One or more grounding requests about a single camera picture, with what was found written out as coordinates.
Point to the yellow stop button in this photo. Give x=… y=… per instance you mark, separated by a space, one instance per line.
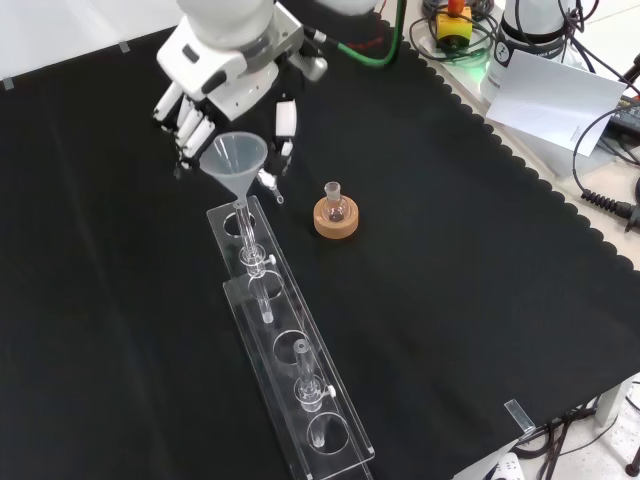
x=452 y=27

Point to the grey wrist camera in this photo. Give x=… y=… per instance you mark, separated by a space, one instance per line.
x=310 y=65

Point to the white paper sheet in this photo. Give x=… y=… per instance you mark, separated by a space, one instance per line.
x=550 y=100

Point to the glass round-bottom flask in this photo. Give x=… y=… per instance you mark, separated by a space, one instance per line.
x=334 y=210

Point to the white power strip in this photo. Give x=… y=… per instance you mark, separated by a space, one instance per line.
x=505 y=467

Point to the translucent plastic funnel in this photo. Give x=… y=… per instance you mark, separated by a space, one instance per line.
x=235 y=165

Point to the clear plastic cloth clip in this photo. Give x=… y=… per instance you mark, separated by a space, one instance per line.
x=519 y=417
x=7 y=83
x=124 y=47

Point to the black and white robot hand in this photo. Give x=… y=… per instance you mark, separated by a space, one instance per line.
x=220 y=75

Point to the black cloth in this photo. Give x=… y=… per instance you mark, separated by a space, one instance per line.
x=450 y=275

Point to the clear acrylic funnel stand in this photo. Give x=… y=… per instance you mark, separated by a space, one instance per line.
x=320 y=380

